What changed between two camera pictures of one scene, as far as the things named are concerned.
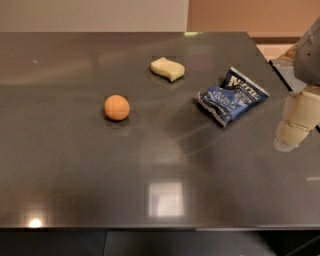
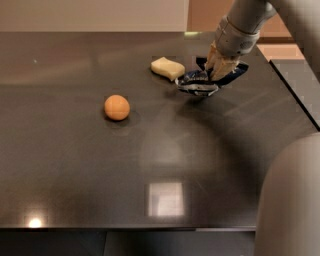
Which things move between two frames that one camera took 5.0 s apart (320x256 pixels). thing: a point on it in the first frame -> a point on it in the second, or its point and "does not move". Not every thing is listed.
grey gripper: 308,61 -> 232,42
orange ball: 117,107 does not move
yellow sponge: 168,68 does not move
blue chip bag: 235,97 -> 197,82
